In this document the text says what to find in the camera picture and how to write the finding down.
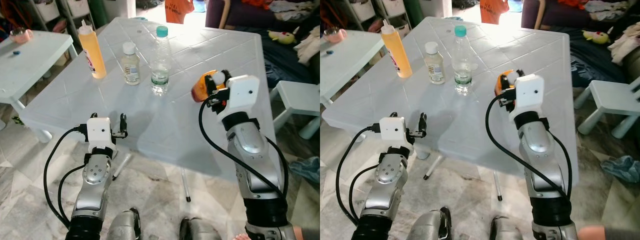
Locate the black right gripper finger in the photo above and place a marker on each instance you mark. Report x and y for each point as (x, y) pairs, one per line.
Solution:
(210, 86)
(506, 85)
(520, 74)
(227, 76)

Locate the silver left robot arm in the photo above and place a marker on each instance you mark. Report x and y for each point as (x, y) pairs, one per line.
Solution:
(387, 175)
(95, 175)

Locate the large white plastic table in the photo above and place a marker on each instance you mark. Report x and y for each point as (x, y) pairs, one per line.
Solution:
(150, 120)
(450, 125)

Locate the clear teal-capped water bottle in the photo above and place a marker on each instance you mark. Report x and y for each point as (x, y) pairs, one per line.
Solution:
(161, 65)
(462, 65)

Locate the dark sofa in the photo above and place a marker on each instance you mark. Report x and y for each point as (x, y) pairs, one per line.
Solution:
(590, 60)
(277, 60)

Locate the small clear white-capped bottle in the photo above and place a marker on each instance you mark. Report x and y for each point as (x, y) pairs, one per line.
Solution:
(131, 67)
(435, 66)

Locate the orange sauce squeeze bottle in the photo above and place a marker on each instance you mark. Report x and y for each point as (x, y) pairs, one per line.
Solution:
(398, 55)
(94, 55)

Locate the yellow plush toy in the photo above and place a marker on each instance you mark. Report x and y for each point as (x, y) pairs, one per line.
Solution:
(596, 36)
(281, 37)

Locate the orange cloth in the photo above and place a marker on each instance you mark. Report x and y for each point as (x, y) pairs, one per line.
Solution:
(179, 11)
(494, 11)

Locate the small white plastic table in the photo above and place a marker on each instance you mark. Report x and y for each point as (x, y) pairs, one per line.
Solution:
(345, 65)
(35, 65)

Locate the white plastic stool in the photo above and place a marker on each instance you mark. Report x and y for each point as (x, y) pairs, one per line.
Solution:
(612, 95)
(300, 95)

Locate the cream white cloth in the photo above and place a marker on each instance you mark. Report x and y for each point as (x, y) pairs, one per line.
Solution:
(622, 47)
(307, 47)

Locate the grey robot left leg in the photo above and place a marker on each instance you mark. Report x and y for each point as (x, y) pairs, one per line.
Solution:
(122, 227)
(430, 227)

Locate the grey robot leg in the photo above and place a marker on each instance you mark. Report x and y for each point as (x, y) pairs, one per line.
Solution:
(430, 227)
(510, 232)
(200, 232)
(122, 227)

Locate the pink cup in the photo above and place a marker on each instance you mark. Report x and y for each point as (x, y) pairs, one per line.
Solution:
(21, 35)
(335, 35)

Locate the crumpled blue-grey cloth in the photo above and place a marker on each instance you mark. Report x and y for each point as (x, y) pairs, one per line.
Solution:
(622, 167)
(307, 170)

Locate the white storage shelf unit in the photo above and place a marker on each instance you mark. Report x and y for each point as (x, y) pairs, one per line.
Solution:
(47, 9)
(357, 9)

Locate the grey robot right leg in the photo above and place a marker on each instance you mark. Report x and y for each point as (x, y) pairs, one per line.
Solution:
(200, 232)
(510, 232)

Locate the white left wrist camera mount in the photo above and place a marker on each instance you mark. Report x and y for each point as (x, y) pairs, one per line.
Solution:
(392, 131)
(99, 132)

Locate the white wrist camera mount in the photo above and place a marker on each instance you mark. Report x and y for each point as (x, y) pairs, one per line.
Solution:
(527, 95)
(99, 132)
(392, 131)
(242, 95)

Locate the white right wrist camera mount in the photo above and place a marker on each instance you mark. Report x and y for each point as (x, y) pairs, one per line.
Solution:
(527, 95)
(242, 95)

